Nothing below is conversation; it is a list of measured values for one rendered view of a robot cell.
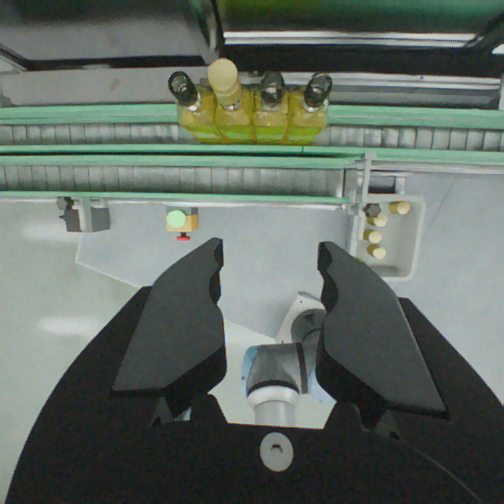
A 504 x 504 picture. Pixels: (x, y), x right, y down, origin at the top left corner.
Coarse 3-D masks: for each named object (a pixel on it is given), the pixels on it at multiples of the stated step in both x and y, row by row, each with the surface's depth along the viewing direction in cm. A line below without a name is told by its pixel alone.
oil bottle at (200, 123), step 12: (204, 84) 34; (204, 96) 34; (180, 108) 34; (204, 108) 34; (180, 120) 36; (192, 120) 35; (204, 120) 35; (192, 132) 41; (204, 132) 41; (216, 132) 41; (204, 144) 50; (216, 144) 49; (228, 144) 52
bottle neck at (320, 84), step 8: (320, 72) 28; (312, 80) 28; (320, 80) 29; (328, 80) 28; (312, 88) 29; (320, 88) 31; (328, 88) 28; (304, 96) 32; (312, 96) 29; (320, 96) 29; (304, 104) 33; (312, 104) 31; (320, 104) 31
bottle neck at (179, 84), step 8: (176, 72) 29; (184, 72) 29; (168, 80) 29; (176, 80) 30; (184, 80) 30; (176, 88) 31; (184, 88) 32; (192, 88) 30; (176, 96) 30; (184, 96) 30; (192, 96) 31; (200, 96) 34; (184, 104) 32; (192, 104) 33
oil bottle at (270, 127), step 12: (288, 96) 34; (264, 108) 34; (288, 108) 34; (252, 120) 36; (264, 120) 35; (276, 120) 35; (288, 120) 36; (264, 132) 40; (276, 132) 39; (264, 144) 48; (276, 144) 48
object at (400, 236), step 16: (384, 208) 67; (416, 208) 61; (368, 224) 68; (400, 224) 67; (416, 224) 61; (352, 240) 62; (384, 240) 68; (400, 240) 67; (416, 240) 61; (368, 256) 70; (384, 256) 69; (400, 256) 67; (416, 256) 62; (384, 272) 66; (400, 272) 66
